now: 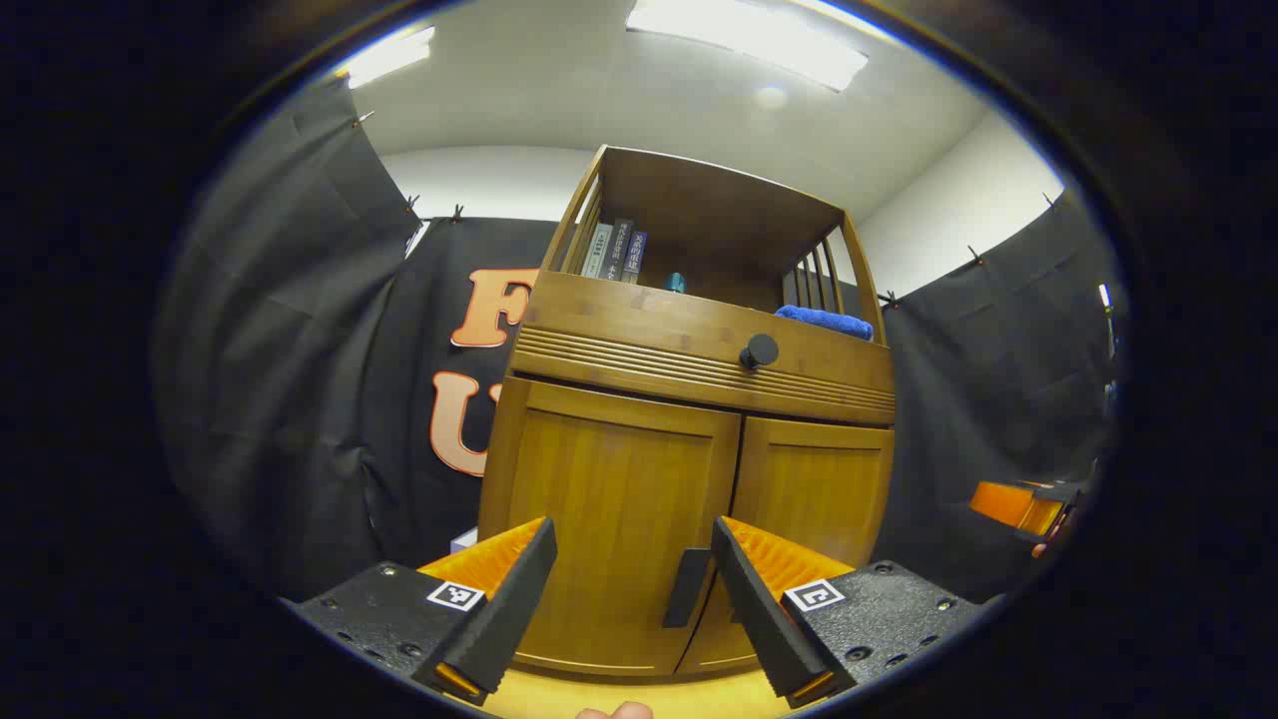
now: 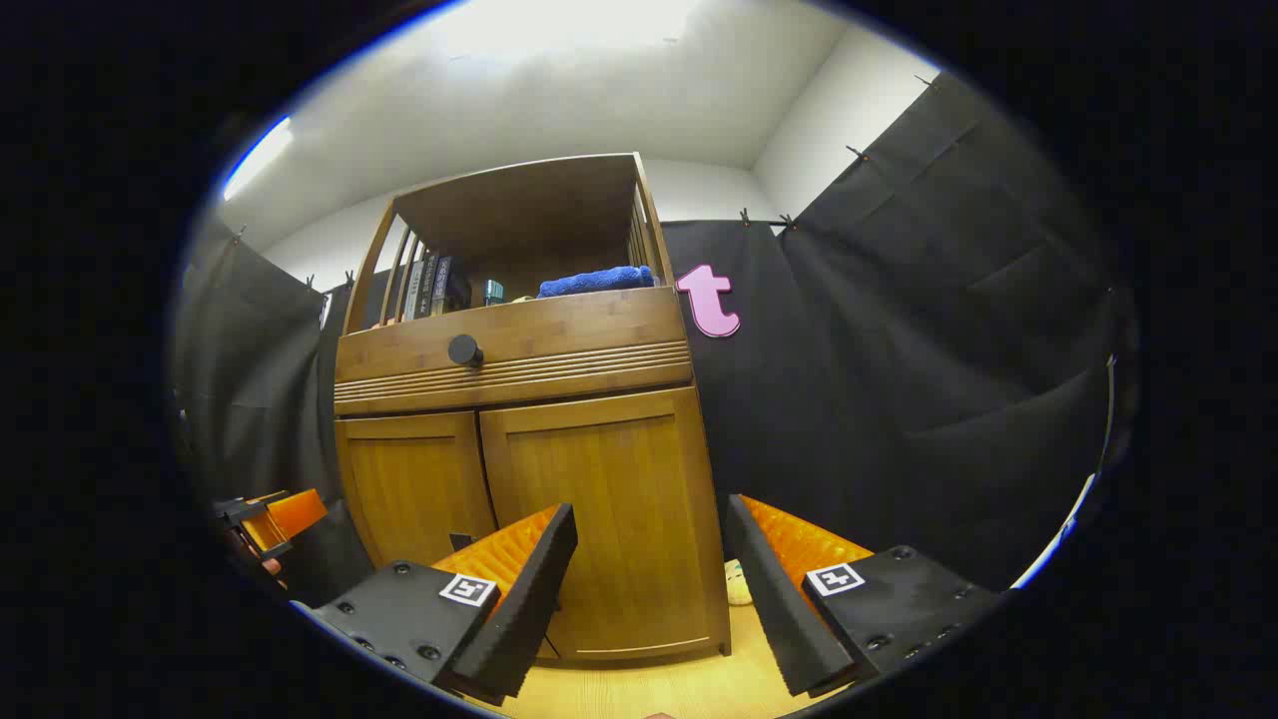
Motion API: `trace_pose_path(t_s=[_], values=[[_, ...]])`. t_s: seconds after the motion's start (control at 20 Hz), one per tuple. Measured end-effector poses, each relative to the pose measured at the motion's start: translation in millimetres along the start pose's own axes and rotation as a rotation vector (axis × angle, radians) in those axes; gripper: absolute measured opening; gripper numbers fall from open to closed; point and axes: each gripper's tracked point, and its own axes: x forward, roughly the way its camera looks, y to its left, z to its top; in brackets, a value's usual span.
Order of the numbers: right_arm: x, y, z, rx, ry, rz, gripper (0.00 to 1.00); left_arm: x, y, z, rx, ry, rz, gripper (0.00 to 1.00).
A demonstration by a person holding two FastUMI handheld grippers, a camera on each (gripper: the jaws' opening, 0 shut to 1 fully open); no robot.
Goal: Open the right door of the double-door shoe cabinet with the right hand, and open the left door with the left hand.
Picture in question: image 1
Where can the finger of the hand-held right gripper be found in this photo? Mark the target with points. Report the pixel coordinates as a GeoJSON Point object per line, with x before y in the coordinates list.
{"type": "Point", "coordinates": [1013, 504]}

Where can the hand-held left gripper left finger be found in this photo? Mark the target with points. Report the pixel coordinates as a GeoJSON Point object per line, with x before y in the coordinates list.
{"type": "Point", "coordinates": [504, 619]}

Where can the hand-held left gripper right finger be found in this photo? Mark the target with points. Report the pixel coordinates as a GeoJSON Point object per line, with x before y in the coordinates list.
{"type": "Point", "coordinates": [759, 619]}

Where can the wooden cabinet door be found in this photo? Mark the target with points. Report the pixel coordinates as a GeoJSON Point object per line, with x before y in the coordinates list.
{"type": "Point", "coordinates": [809, 489]}
{"type": "Point", "coordinates": [619, 479]}

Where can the wooden double-door shoe cabinet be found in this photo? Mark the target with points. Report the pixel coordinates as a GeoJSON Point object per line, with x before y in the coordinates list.
{"type": "Point", "coordinates": [639, 330]}

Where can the wooden ribbed cabinet drawer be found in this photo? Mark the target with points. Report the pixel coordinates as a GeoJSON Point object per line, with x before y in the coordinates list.
{"type": "Point", "coordinates": [649, 335]}

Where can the white box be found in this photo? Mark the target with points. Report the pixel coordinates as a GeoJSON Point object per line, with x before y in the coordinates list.
{"type": "Point", "coordinates": [464, 540]}

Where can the blue folded towel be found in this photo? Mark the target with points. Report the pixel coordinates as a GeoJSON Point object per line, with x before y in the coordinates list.
{"type": "Point", "coordinates": [824, 322]}

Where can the black round drawer knob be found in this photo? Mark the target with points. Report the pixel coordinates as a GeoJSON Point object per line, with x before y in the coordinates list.
{"type": "Point", "coordinates": [761, 350]}

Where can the black backdrop cloth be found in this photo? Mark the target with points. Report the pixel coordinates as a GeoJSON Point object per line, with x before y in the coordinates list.
{"type": "Point", "coordinates": [300, 399]}

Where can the small teal bottle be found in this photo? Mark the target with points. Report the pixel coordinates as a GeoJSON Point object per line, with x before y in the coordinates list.
{"type": "Point", "coordinates": [676, 283]}

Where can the light grey book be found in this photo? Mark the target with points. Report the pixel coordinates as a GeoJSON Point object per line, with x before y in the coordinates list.
{"type": "Point", "coordinates": [597, 250]}

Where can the dark blue book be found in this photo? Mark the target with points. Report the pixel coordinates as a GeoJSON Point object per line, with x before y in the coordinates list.
{"type": "Point", "coordinates": [635, 258]}

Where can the large ceiling light panel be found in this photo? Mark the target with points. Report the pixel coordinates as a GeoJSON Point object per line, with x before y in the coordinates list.
{"type": "Point", "coordinates": [749, 40]}

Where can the small ceiling light panel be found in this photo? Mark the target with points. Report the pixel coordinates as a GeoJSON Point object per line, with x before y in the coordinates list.
{"type": "Point", "coordinates": [389, 55]}

